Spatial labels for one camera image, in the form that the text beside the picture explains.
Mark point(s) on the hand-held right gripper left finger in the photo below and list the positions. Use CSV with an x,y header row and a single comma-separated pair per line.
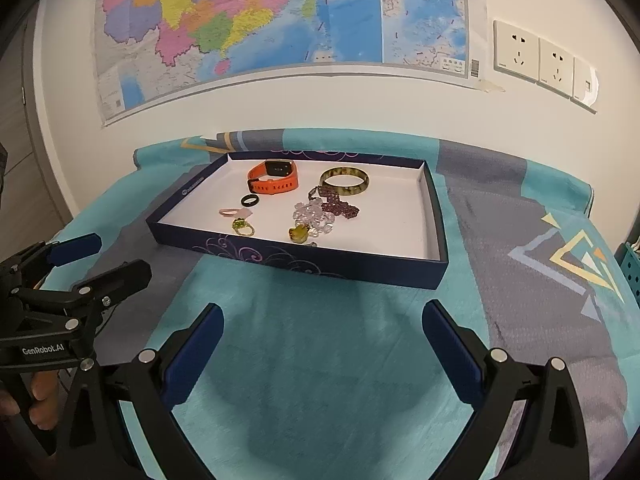
x,y
195,355

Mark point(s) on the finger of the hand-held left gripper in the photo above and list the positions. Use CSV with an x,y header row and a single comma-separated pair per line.
x,y
77,249
125,275

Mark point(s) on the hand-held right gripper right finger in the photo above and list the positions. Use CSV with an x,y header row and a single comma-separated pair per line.
x,y
450,350

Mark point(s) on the pink small clip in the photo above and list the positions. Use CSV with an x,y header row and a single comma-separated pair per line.
x,y
222,211

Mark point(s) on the dark blue cardboard box tray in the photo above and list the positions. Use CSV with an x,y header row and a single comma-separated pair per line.
x,y
380,220

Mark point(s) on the orange smartwatch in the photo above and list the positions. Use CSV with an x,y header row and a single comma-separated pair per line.
x,y
280,187

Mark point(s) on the tortoiseshell bangle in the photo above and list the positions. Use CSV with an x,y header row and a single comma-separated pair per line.
x,y
345,191

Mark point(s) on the person's left hand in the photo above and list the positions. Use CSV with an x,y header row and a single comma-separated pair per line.
x,y
42,395

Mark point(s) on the grey door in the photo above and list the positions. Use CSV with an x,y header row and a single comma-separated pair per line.
x,y
20,110

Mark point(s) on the teal plastic basket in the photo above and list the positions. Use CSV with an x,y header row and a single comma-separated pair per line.
x,y
631,275

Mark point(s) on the clear tape strip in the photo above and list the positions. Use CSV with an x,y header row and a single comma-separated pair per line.
x,y
489,85

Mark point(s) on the colourful wall map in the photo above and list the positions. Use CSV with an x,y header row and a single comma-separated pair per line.
x,y
250,20

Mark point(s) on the white wall switch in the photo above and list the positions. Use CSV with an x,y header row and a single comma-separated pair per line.
x,y
585,85

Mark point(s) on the white wall socket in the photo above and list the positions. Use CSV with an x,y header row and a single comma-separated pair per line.
x,y
555,67
515,50

